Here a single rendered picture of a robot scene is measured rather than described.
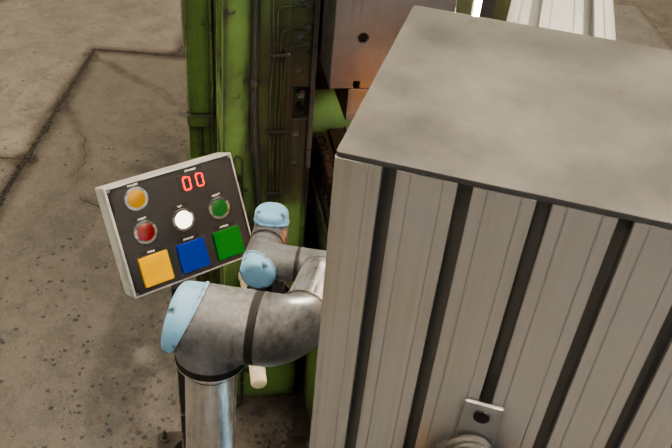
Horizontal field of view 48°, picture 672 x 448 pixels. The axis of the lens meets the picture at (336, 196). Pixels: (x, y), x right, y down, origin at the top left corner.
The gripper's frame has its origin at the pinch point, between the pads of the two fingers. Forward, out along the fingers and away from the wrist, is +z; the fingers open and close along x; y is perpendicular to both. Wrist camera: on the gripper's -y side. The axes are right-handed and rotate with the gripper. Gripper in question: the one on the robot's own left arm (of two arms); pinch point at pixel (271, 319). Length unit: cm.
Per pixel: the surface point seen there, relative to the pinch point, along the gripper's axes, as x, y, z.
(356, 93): 6, -44, -42
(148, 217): -34.0, -5.1, -18.2
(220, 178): -22.4, -22.4, -21.6
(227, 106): -29, -43, -31
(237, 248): -15.0, -15.6, -5.8
